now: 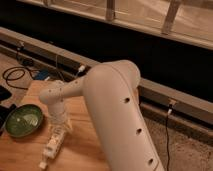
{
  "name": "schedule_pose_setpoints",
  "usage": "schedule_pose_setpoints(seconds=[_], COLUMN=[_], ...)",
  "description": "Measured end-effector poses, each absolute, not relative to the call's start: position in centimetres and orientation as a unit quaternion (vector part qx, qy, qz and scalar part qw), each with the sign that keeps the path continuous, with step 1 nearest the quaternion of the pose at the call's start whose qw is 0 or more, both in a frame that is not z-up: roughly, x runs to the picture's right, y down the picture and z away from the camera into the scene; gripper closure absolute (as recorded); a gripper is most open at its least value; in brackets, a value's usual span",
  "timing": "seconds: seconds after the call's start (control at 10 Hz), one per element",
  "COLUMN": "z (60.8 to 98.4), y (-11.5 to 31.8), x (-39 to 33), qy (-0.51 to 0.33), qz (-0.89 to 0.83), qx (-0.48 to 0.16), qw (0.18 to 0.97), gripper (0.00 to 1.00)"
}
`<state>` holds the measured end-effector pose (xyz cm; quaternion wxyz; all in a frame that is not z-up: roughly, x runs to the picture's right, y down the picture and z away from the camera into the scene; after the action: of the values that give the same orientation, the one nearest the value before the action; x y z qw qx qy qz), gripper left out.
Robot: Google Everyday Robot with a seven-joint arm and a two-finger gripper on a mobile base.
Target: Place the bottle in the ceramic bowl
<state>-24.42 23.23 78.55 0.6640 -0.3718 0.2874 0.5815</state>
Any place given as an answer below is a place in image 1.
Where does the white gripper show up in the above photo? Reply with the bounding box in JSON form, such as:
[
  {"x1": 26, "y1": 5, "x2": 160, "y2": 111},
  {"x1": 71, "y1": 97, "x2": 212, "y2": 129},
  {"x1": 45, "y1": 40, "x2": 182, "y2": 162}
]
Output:
[{"x1": 48, "y1": 103, "x2": 73, "y2": 132}]

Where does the white plastic bottle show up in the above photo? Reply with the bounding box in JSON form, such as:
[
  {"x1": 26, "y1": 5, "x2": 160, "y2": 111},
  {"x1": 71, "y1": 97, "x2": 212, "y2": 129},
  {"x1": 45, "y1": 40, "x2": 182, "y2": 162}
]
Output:
[{"x1": 39, "y1": 127, "x2": 66, "y2": 170}]

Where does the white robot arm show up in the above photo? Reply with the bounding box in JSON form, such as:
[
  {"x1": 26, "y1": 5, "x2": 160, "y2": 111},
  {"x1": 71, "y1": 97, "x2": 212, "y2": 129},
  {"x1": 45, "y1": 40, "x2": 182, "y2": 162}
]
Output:
[{"x1": 39, "y1": 60, "x2": 164, "y2": 171}]

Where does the green ceramic bowl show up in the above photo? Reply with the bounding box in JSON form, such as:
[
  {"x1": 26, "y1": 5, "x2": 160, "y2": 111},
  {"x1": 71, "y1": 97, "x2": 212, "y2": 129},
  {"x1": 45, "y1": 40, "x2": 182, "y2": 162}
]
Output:
[{"x1": 5, "y1": 104, "x2": 44, "y2": 138}]

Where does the blue object on floor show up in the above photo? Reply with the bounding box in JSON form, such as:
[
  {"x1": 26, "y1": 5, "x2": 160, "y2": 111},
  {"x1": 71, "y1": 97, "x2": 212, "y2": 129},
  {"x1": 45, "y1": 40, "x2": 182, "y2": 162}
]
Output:
[{"x1": 34, "y1": 70, "x2": 49, "y2": 80}]

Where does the black object at left edge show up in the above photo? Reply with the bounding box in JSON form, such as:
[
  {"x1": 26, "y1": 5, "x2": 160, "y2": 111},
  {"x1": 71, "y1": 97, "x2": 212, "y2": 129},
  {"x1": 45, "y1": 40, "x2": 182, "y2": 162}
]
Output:
[{"x1": 0, "y1": 84, "x2": 17, "y2": 133}]

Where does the black coiled cable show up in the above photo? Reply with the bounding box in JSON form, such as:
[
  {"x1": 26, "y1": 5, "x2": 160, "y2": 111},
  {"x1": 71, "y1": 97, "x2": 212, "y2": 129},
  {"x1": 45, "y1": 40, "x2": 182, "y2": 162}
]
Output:
[{"x1": 2, "y1": 41, "x2": 39, "y2": 90}]

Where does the black cable with white plug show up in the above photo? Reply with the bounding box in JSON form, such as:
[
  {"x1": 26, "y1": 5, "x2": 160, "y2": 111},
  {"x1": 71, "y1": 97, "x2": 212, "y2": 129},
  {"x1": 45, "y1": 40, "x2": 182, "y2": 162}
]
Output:
[{"x1": 165, "y1": 99, "x2": 176, "y2": 166}]

